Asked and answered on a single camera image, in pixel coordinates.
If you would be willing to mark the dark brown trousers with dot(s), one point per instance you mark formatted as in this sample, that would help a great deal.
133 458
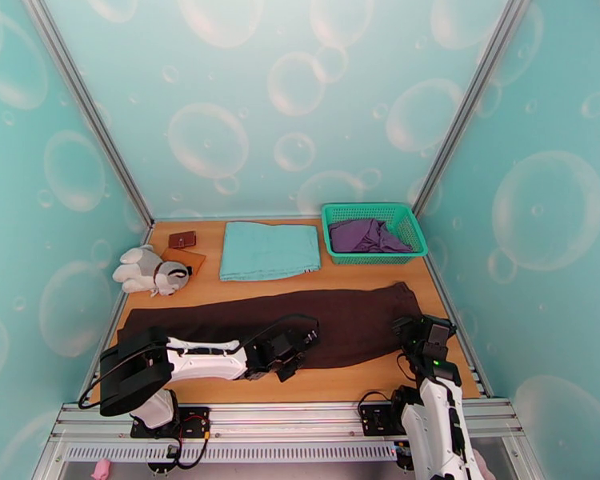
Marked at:
340 318

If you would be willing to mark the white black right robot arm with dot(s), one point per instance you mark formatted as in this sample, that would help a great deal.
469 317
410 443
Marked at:
430 423

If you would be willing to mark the purple garment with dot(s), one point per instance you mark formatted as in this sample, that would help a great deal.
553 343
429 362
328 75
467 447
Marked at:
355 236

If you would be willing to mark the folded teal towel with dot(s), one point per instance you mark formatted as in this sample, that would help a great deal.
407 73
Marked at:
270 251

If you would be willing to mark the pink white plush bunny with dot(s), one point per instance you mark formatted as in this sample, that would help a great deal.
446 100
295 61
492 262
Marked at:
482 468

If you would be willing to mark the green plastic basket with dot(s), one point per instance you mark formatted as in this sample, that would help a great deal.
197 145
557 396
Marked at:
340 211

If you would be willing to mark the brown leather wallet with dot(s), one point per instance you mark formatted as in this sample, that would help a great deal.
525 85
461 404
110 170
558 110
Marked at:
182 239

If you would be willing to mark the grey white plush dog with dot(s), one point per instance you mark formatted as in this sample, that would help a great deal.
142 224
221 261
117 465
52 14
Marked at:
140 273

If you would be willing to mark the small pink toy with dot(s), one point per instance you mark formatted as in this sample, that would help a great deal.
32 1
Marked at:
101 469

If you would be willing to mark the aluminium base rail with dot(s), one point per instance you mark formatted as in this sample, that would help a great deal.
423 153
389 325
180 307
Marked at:
280 418

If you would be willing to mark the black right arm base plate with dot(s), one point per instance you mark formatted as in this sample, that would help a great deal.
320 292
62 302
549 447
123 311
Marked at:
375 423

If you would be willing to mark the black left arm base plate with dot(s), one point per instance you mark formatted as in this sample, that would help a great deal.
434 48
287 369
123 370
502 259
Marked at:
195 428

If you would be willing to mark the aluminium frame back rail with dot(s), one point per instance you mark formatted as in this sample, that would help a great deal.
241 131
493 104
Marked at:
190 218

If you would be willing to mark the aluminium frame post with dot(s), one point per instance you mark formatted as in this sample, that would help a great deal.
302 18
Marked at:
470 103
89 108

